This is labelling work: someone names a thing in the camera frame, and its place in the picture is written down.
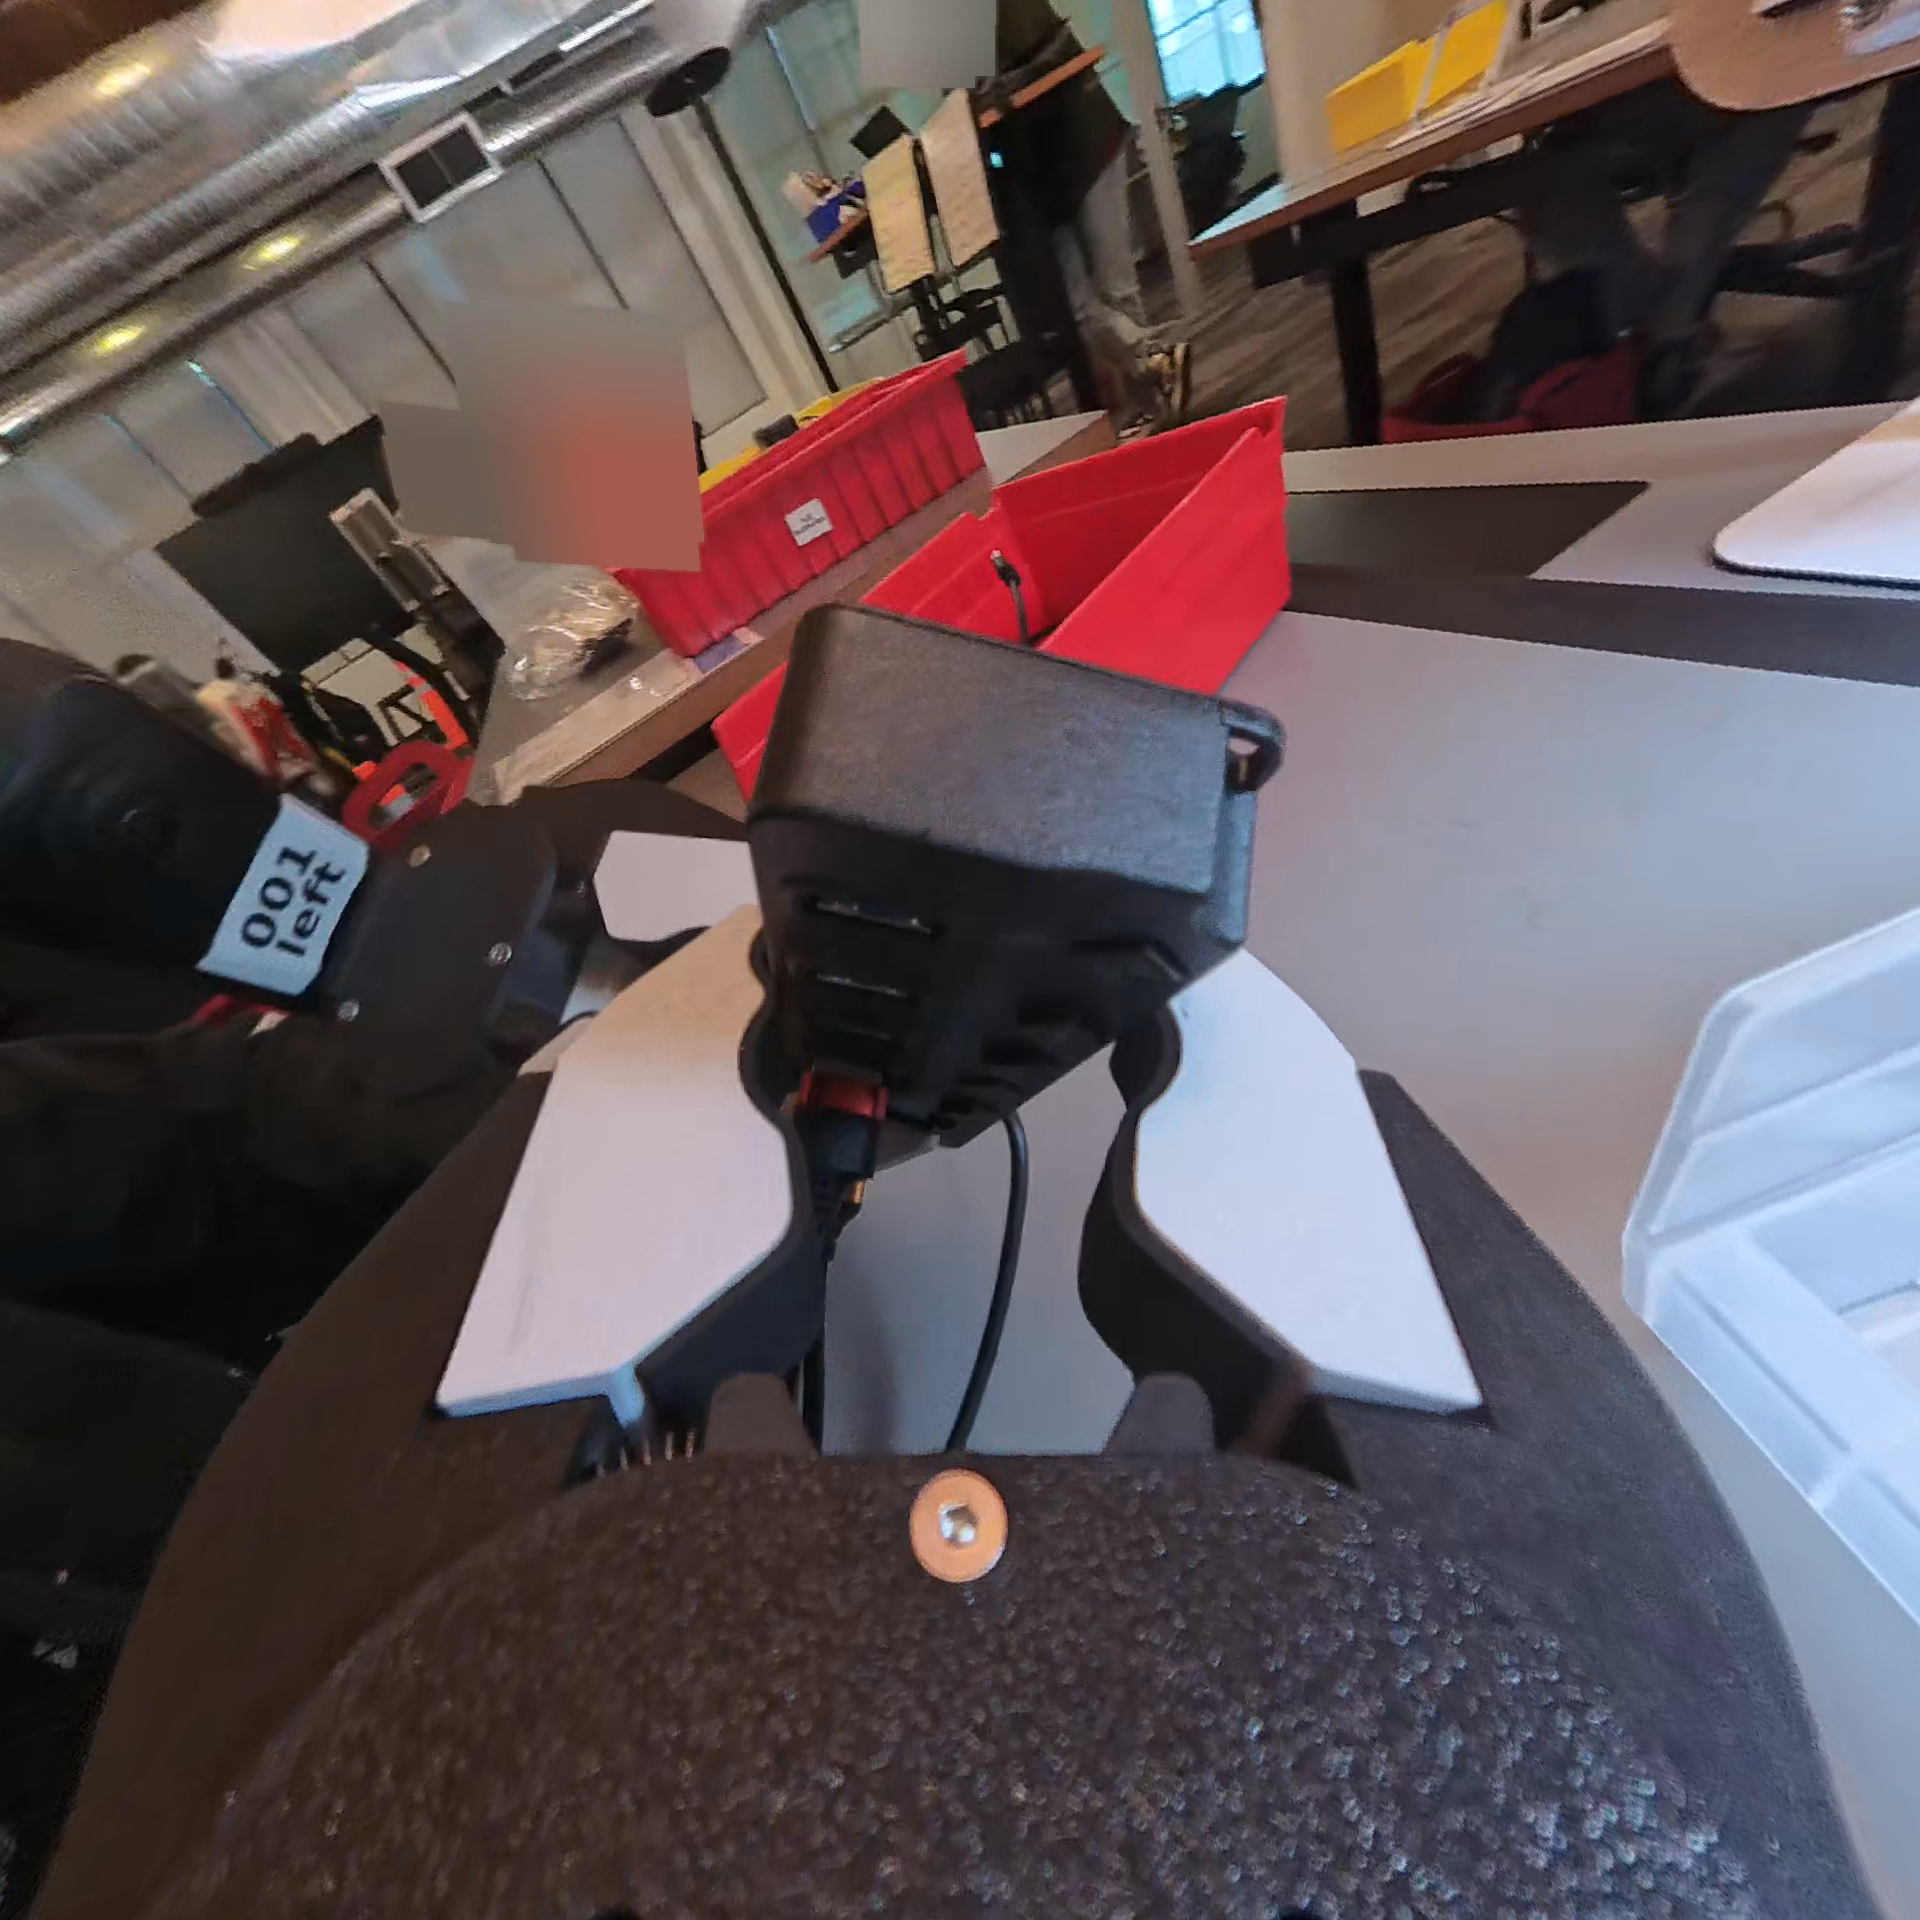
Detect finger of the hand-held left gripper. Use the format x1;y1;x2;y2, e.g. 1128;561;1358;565
587;829;762;941

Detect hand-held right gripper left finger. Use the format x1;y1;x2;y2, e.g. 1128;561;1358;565
435;906;827;1451

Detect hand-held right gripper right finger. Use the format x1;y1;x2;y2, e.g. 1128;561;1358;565
1083;958;1485;1458

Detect black multi-port usb hub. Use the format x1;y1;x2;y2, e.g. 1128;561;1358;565
745;602;1287;1150

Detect clear plastic bin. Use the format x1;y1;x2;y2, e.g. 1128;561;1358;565
1622;906;1920;1515

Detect red plastic bin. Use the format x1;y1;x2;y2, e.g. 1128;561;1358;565
714;397;1296;813

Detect clear plastic bag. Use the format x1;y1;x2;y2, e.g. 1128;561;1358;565
500;565;648;697

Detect ribbed red tote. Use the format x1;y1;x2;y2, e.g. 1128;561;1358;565
611;352;986;660

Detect black display panel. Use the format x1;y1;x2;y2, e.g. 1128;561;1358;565
154;418;505;675

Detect pale notice board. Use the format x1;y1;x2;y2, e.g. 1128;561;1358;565
863;135;939;293
920;90;994;274

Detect red backpack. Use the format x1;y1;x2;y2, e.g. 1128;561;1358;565
1381;346;1640;447

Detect instruction sheet on stand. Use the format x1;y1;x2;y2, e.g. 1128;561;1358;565
1711;399;1920;588

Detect wooden desk dark legs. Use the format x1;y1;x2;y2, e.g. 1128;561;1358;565
1190;31;1920;454

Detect yellow bin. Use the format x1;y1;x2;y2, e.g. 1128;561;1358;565
1326;34;1433;153

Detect thin black cable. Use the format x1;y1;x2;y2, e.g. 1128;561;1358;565
945;1108;1033;1451

